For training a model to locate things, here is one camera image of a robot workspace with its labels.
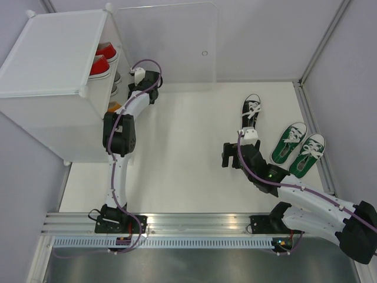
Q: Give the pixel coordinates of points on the aluminium corner frame right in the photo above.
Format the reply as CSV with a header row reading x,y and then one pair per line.
x,y
324,168

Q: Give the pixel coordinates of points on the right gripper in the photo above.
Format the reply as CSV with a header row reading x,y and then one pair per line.
x,y
229,150

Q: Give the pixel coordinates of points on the green sneaker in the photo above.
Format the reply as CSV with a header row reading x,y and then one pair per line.
x,y
311,151
292,136

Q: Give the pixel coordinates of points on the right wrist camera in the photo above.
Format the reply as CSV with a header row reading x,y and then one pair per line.
x,y
248,133

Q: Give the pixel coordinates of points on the grey sneaker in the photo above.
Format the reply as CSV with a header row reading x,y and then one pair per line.
x,y
114,90
117,78

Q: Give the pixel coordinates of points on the orange sneaker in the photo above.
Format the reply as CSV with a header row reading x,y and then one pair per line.
x,y
113,106

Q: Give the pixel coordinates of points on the aluminium mounting rail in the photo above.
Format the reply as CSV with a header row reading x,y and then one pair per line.
x,y
166,224

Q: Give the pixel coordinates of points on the white slotted cable duct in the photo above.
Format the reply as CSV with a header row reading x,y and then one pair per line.
x,y
164,242

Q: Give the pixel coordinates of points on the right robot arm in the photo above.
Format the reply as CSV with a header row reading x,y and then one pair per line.
x,y
352,227

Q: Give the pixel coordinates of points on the black sneaker front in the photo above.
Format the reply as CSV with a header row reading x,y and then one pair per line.
x,y
251,107

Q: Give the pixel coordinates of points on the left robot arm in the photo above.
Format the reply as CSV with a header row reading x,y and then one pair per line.
x,y
119,141

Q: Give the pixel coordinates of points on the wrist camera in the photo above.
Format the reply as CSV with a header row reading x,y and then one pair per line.
x,y
248,133
138,73

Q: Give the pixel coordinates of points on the white plastic shoe cabinet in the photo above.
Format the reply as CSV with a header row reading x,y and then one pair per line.
x,y
45,87

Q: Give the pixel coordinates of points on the aluminium corner frame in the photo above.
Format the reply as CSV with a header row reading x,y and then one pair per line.
x,y
48,6
324,168

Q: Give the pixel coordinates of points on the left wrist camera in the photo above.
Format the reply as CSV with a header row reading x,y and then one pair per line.
x,y
138,73

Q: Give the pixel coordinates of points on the aluminium corner frame left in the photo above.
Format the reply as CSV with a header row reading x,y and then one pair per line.
x,y
48,6

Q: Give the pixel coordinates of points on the transparent cabinet door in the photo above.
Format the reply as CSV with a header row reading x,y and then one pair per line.
x,y
178,39

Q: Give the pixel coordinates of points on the red sneaker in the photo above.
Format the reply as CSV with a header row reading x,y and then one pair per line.
x,y
100,68
107,50

